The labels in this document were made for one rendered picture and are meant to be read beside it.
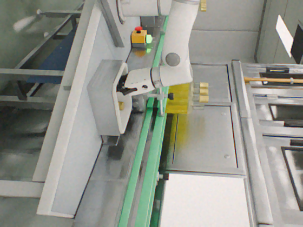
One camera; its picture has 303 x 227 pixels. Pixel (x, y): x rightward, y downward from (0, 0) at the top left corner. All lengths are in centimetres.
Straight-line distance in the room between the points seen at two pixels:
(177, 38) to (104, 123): 41
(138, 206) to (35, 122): 87
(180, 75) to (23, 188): 56
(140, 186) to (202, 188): 29
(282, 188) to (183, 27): 80
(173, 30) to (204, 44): 692
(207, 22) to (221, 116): 611
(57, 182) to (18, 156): 69
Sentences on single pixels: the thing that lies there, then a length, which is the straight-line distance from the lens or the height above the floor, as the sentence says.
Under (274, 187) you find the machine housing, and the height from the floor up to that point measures 143.
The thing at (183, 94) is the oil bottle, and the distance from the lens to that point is 135.
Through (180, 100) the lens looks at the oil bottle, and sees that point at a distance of 131.
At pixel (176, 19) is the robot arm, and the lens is 85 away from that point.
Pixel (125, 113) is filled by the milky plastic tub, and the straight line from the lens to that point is 112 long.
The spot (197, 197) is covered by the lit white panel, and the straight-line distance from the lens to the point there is 116.
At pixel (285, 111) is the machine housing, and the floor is 160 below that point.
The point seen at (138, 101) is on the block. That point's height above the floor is 86.
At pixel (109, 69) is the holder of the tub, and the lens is 100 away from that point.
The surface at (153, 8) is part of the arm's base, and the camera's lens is 114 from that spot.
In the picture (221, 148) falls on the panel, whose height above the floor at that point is 122.
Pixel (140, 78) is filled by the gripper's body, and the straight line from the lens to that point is 96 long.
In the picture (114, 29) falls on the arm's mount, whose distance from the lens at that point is 114.
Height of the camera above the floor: 110
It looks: 4 degrees down
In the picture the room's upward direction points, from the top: 92 degrees clockwise
